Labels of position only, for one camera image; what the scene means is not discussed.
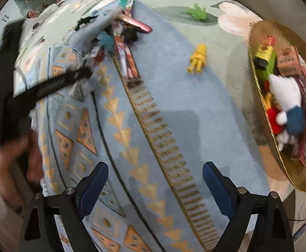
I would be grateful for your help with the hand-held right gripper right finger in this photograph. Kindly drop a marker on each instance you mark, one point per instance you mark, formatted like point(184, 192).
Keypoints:
point(217, 191)

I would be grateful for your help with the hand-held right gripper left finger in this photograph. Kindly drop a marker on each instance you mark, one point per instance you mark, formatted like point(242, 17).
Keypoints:
point(94, 191)

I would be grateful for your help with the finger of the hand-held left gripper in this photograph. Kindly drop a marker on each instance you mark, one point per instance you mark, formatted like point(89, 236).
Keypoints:
point(63, 81)

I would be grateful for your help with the long orange snack box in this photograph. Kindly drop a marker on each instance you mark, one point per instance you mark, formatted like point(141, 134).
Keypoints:
point(128, 63)

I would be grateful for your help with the yellow toy figure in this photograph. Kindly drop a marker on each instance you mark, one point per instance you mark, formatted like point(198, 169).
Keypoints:
point(198, 57)

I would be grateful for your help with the person's left forearm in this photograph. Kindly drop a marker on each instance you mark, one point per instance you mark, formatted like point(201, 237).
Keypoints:
point(0, 215)

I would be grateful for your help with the person's left hand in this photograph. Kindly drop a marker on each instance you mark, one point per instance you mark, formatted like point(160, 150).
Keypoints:
point(14, 152)

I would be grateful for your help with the blue toy figure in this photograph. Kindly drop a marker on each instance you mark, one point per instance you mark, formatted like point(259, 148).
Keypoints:
point(105, 41)

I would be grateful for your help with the light blue cloth pouch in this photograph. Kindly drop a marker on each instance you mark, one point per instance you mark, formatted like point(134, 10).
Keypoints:
point(95, 29)

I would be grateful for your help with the blue patterned mat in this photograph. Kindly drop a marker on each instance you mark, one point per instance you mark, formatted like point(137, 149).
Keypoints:
point(181, 136)

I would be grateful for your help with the white pouch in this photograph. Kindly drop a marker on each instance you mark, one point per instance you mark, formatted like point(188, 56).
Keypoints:
point(48, 11)

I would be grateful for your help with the black toy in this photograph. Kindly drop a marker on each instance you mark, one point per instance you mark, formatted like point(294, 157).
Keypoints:
point(130, 34)

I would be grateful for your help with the red and yellow plush toy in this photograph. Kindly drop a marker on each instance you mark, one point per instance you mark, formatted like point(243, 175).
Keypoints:
point(272, 115)

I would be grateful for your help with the pink case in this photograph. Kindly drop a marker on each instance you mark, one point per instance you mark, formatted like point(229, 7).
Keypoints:
point(140, 25)

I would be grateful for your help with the teal toy animal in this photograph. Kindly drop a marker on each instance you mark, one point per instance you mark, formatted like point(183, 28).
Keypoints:
point(124, 0)

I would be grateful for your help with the white and blue plush toy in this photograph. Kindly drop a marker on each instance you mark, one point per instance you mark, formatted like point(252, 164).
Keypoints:
point(284, 92)

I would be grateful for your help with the green box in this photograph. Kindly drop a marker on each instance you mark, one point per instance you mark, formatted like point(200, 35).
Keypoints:
point(267, 57)

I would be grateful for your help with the brown carton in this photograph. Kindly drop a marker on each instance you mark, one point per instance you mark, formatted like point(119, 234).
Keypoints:
point(288, 60)

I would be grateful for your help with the green toy animal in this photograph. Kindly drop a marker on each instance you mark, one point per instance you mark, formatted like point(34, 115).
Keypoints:
point(199, 12)

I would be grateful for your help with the green floral blanket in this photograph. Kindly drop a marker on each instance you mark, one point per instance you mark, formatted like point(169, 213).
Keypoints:
point(221, 39)

